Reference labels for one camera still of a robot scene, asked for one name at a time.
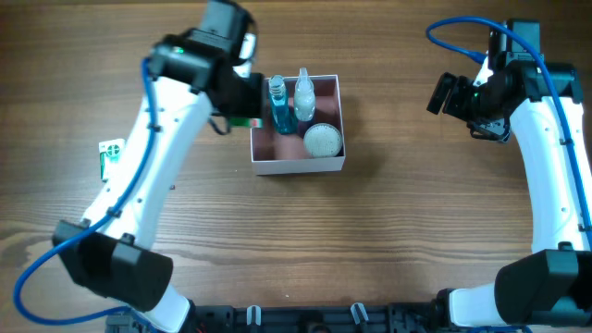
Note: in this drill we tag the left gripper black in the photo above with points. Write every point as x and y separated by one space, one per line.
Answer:
247 98

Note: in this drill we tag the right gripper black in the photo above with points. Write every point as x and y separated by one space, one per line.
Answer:
456 97

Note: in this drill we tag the green white small carton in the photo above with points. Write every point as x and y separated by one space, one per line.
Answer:
244 122

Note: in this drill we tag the teal liquid bottle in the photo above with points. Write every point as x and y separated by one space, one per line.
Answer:
283 119

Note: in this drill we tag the clear purple soap bottle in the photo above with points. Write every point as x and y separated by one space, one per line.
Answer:
304 97

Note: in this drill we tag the cotton buds round container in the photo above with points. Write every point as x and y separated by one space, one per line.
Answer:
322 140

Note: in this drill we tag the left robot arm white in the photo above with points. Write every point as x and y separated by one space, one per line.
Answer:
187 80

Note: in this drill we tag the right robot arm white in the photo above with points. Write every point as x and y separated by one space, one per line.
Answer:
542 107

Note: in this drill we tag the white cardboard box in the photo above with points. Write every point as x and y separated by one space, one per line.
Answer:
276 154

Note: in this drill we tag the black mounting rail base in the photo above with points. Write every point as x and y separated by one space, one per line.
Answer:
414 317

